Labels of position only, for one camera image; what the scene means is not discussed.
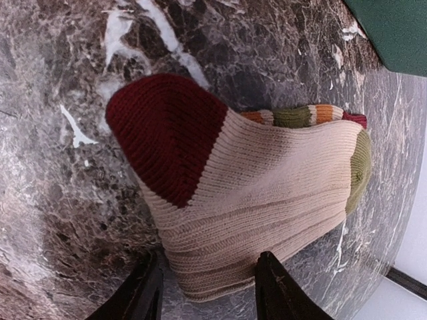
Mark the green divided organizer tray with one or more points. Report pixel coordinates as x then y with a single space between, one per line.
397 30

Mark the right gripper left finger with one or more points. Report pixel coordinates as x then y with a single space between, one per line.
140 296

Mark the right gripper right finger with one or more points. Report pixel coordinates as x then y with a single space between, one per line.
278 296

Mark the beige striped sock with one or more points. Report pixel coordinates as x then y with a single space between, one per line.
223 187

